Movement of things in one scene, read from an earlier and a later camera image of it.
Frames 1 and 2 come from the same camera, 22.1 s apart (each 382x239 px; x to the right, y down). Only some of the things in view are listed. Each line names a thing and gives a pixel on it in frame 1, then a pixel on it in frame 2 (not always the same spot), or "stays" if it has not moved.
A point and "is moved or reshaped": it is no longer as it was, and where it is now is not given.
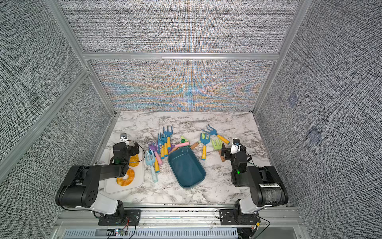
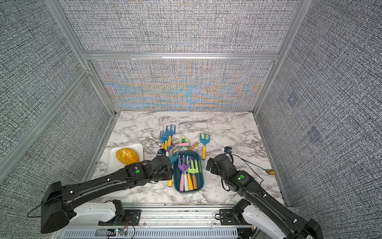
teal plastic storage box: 186,169 is moved or reshaped
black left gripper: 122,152 -> 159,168
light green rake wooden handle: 217,145 -> 194,171
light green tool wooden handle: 195,144 stays
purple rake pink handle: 154,148 -> 183,167
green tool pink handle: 184,143 stays
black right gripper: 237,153 -> 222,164
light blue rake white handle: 151,162 is moved or reshaped
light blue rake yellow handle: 156,166 is moved or reshaped
